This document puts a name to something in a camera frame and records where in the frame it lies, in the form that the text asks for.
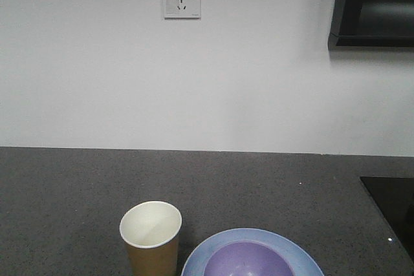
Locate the brown paper cup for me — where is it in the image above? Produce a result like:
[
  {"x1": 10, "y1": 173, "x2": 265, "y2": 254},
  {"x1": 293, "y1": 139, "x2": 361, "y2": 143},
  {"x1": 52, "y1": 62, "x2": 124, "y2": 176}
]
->
[{"x1": 119, "y1": 201, "x2": 182, "y2": 275}]

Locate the purple plastic bowl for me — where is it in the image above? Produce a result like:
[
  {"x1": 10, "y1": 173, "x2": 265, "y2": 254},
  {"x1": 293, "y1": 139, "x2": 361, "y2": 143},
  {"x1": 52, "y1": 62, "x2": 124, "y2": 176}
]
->
[{"x1": 203, "y1": 241, "x2": 294, "y2": 276}]

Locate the light blue plate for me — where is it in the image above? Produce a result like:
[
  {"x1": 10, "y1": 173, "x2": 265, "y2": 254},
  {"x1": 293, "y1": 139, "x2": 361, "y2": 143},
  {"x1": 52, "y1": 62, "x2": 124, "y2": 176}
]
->
[{"x1": 181, "y1": 228, "x2": 323, "y2": 275}]

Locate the black induction cooktop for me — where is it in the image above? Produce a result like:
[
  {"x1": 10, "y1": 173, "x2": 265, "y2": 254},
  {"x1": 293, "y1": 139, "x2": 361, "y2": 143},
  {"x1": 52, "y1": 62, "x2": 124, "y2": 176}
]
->
[{"x1": 360, "y1": 176, "x2": 414, "y2": 260}]

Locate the black range hood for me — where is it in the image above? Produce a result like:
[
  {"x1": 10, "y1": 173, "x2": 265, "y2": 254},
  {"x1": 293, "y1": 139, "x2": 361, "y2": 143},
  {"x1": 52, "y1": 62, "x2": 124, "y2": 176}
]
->
[{"x1": 328, "y1": 0, "x2": 413, "y2": 50}]

